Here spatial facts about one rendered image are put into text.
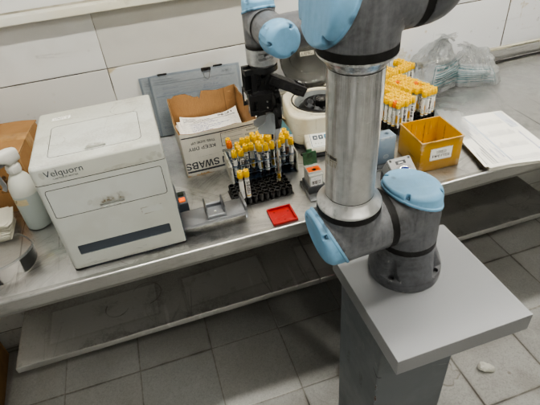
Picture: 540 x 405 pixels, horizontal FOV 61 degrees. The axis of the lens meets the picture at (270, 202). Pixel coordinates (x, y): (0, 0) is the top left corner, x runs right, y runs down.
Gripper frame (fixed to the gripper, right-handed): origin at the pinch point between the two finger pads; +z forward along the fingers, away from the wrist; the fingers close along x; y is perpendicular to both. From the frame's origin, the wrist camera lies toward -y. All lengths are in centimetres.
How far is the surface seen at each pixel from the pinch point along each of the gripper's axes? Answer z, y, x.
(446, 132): 11, -53, 3
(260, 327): 106, 8, -20
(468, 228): 78, -90, -17
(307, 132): 11.3, -15.2, -16.2
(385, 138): 7.9, -32.0, 2.4
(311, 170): 10.0, -7.5, 6.0
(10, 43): -20, 65, -52
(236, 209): 13.7, 15.2, 9.5
